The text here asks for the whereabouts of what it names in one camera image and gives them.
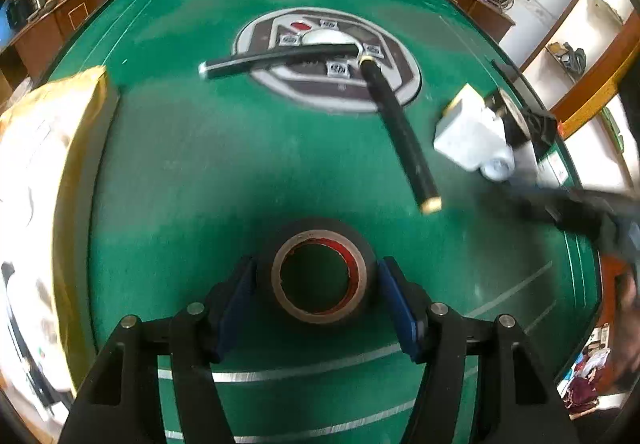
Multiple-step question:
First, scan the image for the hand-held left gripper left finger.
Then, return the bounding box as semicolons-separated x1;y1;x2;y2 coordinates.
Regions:
59;255;258;444

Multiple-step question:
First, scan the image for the black round container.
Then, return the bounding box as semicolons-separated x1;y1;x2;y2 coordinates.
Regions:
492;89;532;150

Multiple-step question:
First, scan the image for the gold storage box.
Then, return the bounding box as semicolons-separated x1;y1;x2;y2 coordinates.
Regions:
0;65;121;430

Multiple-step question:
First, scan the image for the table centre control panel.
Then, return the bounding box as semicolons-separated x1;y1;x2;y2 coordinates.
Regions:
234;8;422;114

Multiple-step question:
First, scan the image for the black tape roll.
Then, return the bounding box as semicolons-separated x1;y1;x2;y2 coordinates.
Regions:
256;216;378;326

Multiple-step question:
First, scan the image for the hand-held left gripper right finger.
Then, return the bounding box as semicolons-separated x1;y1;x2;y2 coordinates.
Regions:
376;256;581;444

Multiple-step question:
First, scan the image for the person's right forearm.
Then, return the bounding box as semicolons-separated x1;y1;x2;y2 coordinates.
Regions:
614;269;640;395

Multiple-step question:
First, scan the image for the black bag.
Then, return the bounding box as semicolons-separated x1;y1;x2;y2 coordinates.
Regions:
547;41;587;74

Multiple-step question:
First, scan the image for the white box yellow end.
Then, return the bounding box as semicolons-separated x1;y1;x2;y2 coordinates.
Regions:
432;83;503;172

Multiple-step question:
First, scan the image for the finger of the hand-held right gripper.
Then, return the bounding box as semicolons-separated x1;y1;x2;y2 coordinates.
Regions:
480;181;566;225

